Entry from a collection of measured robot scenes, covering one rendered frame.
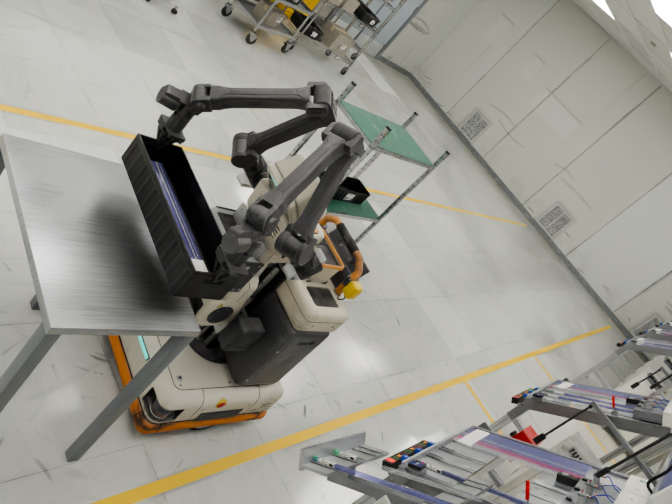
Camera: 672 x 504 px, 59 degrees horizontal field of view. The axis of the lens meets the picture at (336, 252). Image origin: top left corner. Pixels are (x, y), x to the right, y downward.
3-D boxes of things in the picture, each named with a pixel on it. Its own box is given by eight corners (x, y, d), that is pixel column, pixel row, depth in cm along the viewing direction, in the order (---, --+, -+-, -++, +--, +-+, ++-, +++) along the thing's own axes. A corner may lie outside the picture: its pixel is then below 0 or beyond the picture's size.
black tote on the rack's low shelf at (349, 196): (317, 197, 415) (327, 186, 411) (305, 179, 422) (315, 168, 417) (361, 205, 462) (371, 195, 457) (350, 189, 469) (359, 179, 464)
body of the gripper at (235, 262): (227, 275, 163) (244, 258, 160) (215, 247, 168) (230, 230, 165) (245, 278, 168) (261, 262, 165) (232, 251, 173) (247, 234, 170)
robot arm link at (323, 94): (347, 127, 190) (347, 104, 195) (324, 102, 180) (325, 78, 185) (240, 171, 211) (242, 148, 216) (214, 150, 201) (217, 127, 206)
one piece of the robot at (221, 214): (221, 238, 229) (254, 200, 220) (247, 295, 216) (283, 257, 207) (187, 231, 217) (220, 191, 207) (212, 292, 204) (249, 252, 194)
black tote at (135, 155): (220, 300, 181) (242, 277, 176) (173, 296, 167) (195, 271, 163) (165, 169, 208) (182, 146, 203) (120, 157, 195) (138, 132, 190)
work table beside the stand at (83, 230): (39, 302, 244) (136, 167, 210) (78, 460, 211) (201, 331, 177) (-90, 295, 210) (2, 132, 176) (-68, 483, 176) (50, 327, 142)
